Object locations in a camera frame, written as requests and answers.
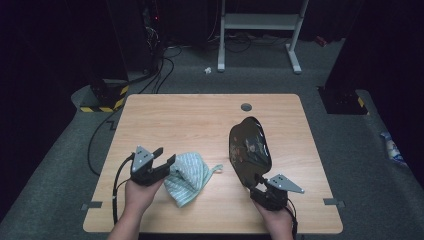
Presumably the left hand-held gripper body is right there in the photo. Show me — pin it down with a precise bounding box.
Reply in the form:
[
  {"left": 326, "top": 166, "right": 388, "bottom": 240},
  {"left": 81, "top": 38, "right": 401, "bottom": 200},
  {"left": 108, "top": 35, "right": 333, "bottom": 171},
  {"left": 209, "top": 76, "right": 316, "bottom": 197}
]
[{"left": 129, "top": 145, "right": 168, "bottom": 187}]

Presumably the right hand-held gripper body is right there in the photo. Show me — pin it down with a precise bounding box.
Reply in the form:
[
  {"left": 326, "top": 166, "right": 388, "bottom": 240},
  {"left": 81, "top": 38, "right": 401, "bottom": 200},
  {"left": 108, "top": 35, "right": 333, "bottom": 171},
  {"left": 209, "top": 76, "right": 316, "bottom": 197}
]
[{"left": 250, "top": 173, "right": 305, "bottom": 212}]

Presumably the striped light green cloth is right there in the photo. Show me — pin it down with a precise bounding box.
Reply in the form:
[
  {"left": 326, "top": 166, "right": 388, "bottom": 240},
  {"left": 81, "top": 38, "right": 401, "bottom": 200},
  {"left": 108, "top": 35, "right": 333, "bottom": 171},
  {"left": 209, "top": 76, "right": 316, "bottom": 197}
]
[{"left": 163, "top": 151, "right": 224, "bottom": 208}]

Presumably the person's left hand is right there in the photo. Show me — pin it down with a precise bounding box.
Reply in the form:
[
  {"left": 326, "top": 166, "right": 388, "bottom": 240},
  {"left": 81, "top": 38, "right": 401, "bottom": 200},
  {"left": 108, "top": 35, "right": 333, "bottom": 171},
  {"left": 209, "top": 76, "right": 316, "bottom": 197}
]
[{"left": 124, "top": 179, "right": 164, "bottom": 214}]

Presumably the person's right hand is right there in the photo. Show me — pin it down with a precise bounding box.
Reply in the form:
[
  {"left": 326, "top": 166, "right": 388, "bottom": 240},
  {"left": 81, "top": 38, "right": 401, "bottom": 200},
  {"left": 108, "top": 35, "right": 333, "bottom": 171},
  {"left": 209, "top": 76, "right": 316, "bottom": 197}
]
[{"left": 254, "top": 201, "right": 294, "bottom": 238}]

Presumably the grey tape strip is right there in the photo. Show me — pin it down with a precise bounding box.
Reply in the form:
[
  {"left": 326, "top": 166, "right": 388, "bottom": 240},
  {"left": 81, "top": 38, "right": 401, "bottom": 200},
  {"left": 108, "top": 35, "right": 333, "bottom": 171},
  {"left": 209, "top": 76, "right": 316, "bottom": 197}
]
[
  {"left": 322, "top": 197, "right": 346, "bottom": 207},
  {"left": 81, "top": 201, "right": 103, "bottom": 212}
]

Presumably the black yellow striped stand base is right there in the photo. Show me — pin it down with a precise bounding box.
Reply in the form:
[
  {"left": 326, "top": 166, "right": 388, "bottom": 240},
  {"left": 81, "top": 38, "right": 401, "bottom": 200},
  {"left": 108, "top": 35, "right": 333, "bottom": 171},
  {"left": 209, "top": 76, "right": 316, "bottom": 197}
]
[{"left": 79, "top": 78, "right": 130, "bottom": 114}]

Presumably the black perforated stand base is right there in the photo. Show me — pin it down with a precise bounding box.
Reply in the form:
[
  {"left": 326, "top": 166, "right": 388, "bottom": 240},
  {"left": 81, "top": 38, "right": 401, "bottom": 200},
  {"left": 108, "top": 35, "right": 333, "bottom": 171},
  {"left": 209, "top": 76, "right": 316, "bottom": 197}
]
[{"left": 318, "top": 85, "right": 369, "bottom": 116}]

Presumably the blue white packet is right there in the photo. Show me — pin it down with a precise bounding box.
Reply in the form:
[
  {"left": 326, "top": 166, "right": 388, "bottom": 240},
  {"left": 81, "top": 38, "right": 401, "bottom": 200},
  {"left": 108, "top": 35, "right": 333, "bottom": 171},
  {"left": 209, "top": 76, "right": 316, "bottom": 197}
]
[{"left": 379, "top": 131, "right": 406, "bottom": 165}]

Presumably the dark curtain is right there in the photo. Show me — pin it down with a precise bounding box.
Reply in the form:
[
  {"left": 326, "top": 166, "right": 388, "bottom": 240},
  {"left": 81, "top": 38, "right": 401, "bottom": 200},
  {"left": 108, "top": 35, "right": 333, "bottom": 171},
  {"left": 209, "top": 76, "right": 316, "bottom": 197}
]
[
  {"left": 324, "top": 0, "right": 424, "bottom": 191},
  {"left": 0, "top": 0, "right": 131, "bottom": 221}
]

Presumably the small red object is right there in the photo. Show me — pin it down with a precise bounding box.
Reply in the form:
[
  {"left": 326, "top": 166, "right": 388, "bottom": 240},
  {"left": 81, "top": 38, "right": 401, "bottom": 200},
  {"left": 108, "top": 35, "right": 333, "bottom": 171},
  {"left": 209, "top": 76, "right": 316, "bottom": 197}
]
[{"left": 314, "top": 34, "right": 329, "bottom": 48}]

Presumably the white metal stand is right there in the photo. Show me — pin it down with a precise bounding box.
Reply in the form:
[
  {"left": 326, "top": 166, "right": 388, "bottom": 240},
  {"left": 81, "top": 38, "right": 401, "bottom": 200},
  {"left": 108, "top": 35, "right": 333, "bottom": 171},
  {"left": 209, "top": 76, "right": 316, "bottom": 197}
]
[{"left": 217, "top": 0, "right": 309, "bottom": 75}]

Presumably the right hand-held gripper cable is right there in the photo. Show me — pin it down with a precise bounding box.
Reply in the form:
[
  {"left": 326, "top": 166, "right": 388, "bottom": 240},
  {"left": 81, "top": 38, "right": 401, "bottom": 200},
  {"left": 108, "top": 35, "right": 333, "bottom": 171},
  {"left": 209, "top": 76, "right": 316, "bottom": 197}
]
[{"left": 284, "top": 198, "right": 299, "bottom": 239}]

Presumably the hand-held gripper cable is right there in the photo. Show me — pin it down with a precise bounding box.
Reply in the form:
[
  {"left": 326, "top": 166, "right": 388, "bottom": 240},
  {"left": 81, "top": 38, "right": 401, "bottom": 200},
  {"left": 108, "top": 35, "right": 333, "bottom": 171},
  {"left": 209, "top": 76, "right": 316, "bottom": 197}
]
[
  {"left": 284, "top": 198, "right": 299, "bottom": 239},
  {"left": 112, "top": 153, "right": 136, "bottom": 226}
]

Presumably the left hand-held gripper cable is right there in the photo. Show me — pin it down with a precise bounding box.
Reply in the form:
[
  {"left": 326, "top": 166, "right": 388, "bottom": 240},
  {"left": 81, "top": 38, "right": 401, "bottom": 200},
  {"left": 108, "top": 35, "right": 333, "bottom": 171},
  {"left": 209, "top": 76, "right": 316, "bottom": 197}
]
[{"left": 112, "top": 153, "right": 136, "bottom": 226}]

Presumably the long black floor cable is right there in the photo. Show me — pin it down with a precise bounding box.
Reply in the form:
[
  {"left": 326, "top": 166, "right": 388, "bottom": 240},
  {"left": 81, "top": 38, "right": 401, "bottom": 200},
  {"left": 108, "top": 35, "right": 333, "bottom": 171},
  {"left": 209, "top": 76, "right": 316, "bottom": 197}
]
[{"left": 87, "top": 105, "right": 126, "bottom": 177}]

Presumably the black looped floor cable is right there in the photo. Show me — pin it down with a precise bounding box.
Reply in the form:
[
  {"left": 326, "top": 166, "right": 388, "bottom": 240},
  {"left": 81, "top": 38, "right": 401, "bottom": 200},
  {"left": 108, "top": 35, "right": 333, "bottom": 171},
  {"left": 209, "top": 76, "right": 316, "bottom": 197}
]
[{"left": 154, "top": 57, "right": 175, "bottom": 94}]

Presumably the dark equipment rack with wires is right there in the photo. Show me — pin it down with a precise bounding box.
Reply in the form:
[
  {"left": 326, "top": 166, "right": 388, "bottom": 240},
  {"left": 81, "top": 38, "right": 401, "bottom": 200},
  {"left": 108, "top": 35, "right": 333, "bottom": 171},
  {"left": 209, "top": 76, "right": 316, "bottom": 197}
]
[{"left": 141, "top": 0, "right": 166, "bottom": 73}]

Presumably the tangle of black cables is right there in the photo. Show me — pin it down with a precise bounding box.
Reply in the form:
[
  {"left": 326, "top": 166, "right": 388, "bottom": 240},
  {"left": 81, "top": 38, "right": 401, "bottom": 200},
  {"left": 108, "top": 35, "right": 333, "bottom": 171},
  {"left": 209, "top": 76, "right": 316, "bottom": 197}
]
[{"left": 224, "top": 33, "right": 288, "bottom": 54}]

